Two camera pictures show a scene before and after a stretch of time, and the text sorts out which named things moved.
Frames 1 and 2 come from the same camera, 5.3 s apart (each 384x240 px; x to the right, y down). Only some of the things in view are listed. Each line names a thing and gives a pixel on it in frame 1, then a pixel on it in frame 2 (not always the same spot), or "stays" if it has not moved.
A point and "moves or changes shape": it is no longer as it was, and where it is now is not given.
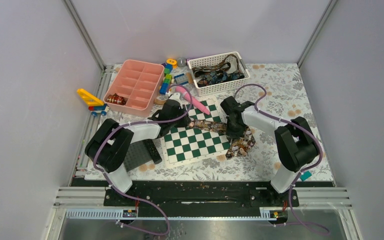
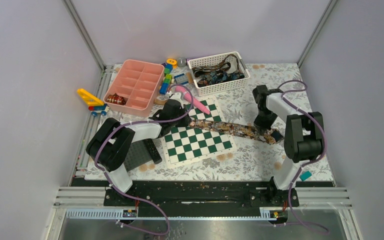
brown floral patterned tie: [238, 147] moves or changes shape
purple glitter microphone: [181, 62] stays
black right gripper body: [235, 131] to [265, 119]
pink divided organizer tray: [139, 82] stays
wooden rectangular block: [190, 79] stays
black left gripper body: [181, 122] stays
